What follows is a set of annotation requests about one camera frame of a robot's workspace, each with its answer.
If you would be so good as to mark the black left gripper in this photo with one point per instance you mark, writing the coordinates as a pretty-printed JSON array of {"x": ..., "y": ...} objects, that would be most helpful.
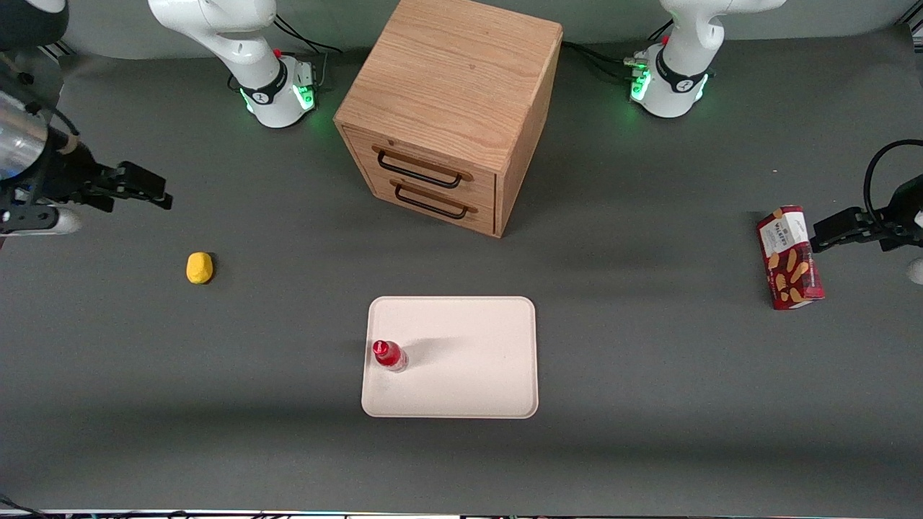
[{"x": 896, "y": 218}]

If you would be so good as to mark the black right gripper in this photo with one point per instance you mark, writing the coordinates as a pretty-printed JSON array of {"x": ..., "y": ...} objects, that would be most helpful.
[{"x": 63, "y": 175}]

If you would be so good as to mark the red coke bottle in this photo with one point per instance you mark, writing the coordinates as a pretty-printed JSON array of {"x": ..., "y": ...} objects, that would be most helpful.
[{"x": 389, "y": 355}]

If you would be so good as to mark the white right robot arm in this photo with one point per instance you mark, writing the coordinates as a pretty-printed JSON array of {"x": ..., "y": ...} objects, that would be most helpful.
[{"x": 252, "y": 43}]

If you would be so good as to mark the cream plastic tray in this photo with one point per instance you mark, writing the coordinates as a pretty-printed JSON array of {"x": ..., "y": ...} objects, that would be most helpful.
[{"x": 469, "y": 360}]

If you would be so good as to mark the red cookie box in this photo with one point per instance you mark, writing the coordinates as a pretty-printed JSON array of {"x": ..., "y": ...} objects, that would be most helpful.
[{"x": 792, "y": 267}]

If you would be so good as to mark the yellow lemon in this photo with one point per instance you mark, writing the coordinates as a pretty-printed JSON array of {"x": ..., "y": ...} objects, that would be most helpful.
[{"x": 200, "y": 267}]

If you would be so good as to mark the wooden drawer cabinet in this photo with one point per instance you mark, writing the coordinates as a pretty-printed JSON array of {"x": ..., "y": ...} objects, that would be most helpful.
[{"x": 447, "y": 79}]

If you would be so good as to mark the aluminium frame profile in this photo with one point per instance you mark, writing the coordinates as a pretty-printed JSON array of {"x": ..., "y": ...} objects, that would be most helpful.
[{"x": 58, "y": 49}]

